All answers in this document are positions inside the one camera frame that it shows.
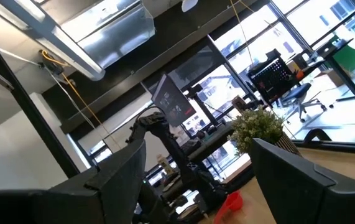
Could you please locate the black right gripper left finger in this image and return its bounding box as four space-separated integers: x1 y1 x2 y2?
0 139 147 224

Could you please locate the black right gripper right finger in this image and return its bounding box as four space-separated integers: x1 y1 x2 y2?
251 138 355 224

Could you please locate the red measuring cup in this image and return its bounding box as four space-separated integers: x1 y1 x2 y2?
213 190 244 224

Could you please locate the potted plant striped pot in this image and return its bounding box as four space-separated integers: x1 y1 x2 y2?
228 106 303 157

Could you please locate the pale yellow bottle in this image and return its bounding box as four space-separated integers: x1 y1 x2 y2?
155 153 174 175

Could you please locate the blue office chair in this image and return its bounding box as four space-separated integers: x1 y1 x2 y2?
281 82 328 124

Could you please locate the grey desk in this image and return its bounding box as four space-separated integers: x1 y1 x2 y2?
180 123 237 162

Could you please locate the black speckled panel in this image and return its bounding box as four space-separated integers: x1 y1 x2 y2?
247 57 301 105

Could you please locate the black computer monitor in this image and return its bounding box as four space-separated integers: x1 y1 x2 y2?
150 73 197 128

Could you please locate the green panel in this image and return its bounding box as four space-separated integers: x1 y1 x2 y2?
332 35 355 74

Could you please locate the long white ceiling light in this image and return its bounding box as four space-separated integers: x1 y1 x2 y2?
0 0 106 82

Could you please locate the black table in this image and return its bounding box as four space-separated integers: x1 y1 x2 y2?
315 37 355 96

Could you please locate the black clamp on frame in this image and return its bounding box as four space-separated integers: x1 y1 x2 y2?
303 128 333 143

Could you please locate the black rig upright post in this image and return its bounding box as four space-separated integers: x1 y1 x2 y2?
0 32 82 179

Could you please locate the yellow hanging cable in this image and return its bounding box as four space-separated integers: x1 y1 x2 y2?
41 49 122 150

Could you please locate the silver ceiling air duct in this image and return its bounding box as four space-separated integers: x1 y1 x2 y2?
60 0 156 69

